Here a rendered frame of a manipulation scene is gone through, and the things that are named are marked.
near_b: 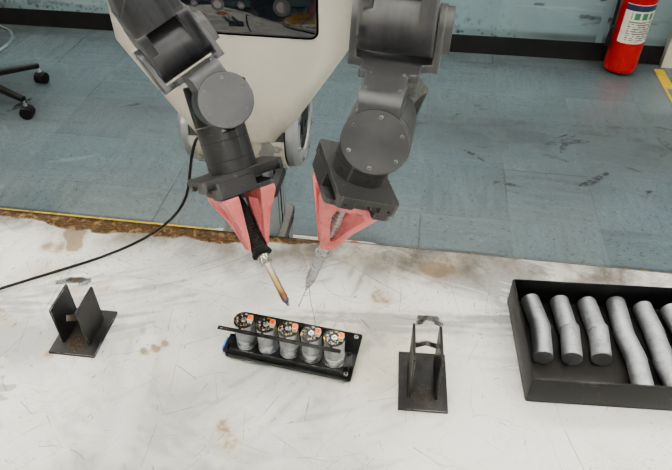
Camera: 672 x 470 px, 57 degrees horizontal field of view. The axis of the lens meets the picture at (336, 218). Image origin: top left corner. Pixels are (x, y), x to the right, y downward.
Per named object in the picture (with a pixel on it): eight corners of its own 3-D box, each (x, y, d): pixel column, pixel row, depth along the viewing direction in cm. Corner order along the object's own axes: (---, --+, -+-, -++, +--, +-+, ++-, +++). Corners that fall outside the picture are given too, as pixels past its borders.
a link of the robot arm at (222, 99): (195, 11, 71) (133, 53, 69) (208, -7, 60) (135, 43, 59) (256, 99, 75) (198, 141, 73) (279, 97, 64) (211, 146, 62)
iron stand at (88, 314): (116, 344, 84) (119, 273, 83) (84, 364, 75) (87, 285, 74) (74, 339, 84) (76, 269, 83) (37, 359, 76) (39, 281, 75)
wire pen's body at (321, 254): (318, 284, 70) (352, 208, 64) (305, 283, 69) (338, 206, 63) (315, 274, 71) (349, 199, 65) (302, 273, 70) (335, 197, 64)
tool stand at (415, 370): (442, 392, 78) (448, 306, 77) (451, 425, 69) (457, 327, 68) (396, 389, 79) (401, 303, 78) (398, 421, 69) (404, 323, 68)
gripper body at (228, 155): (286, 171, 73) (268, 110, 71) (205, 199, 69) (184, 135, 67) (266, 169, 79) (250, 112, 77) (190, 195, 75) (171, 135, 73)
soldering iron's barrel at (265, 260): (290, 301, 74) (267, 255, 76) (292, 297, 73) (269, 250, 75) (279, 306, 73) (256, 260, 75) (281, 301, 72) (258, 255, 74)
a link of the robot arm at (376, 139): (457, 0, 54) (359, -10, 55) (452, 34, 44) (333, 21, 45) (436, 128, 60) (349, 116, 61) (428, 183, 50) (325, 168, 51)
